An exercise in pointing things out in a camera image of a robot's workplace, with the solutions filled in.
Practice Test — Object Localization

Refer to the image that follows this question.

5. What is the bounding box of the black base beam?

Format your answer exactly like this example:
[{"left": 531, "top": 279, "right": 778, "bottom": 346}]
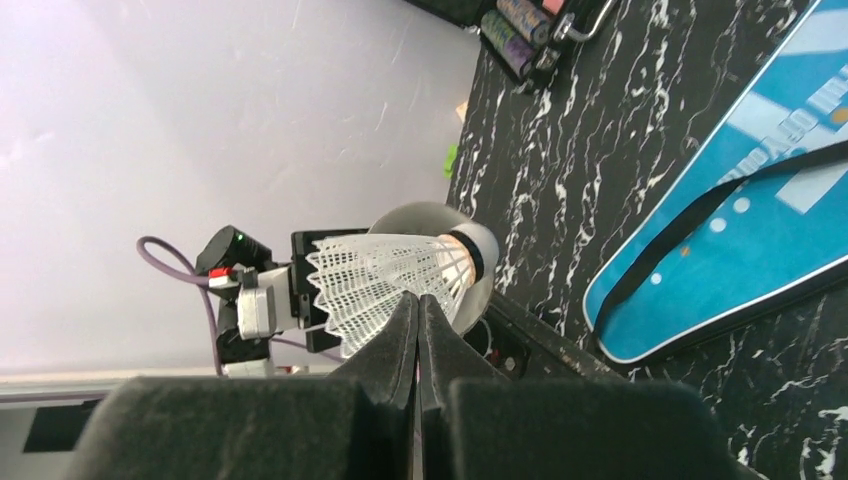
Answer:
[{"left": 463, "top": 293, "right": 623, "bottom": 381}]

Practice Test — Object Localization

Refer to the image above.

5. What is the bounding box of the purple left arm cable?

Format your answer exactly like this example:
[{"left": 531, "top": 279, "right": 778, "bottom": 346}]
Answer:
[{"left": 136, "top": 235, "right": 346, "bottom": 376}]

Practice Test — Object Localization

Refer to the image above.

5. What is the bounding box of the green clip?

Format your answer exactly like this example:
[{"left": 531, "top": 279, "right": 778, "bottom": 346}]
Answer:
[{"left": 442, "top": 144, "right": 458, "bottom": 179}]

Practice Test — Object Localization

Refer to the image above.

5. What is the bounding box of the wooden block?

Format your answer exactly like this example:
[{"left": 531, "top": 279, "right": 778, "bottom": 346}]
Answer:
[{"left": 455, "top": 102, "right": 468, "bottom": 123}]

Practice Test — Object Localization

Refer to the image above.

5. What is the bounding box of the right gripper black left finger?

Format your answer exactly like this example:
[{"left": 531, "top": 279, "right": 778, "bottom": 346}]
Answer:
[{"left": 331, "top": 293, "right": 419, "bottom": 410}]

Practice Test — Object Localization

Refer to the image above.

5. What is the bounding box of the blue racket bag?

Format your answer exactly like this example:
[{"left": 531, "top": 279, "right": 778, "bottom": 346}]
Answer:
[{"left": 583, "top": 1, "right": 847, "bottom": 365}]

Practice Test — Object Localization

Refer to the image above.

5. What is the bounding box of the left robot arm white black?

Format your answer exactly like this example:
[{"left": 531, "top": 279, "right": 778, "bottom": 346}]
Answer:
[{"left": 195, "top": 225, "right": 364, "bottom": 378}]

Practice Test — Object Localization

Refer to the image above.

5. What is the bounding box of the white shuttlecock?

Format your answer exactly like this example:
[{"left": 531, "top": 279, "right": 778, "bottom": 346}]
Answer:
[{"left": 306, "top": 222, "right": 499, "bottom": 359}]

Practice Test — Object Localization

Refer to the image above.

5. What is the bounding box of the white shuttlecock tube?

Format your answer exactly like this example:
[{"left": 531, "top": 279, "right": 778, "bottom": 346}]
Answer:
[{"left": 359, "top": 202, "right": 499, "bottom": 335}]

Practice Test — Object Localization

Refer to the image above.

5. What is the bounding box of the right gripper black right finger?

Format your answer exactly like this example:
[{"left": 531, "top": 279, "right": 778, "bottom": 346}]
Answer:
[{"left": 419, "top": 295, "right": 508, "bottom": 411}]

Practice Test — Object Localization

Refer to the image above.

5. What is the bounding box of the black aluminium case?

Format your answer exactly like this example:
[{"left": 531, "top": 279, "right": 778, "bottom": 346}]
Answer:
[{"left": 410, "top": 0, "right": 618, "bottom": 94}]

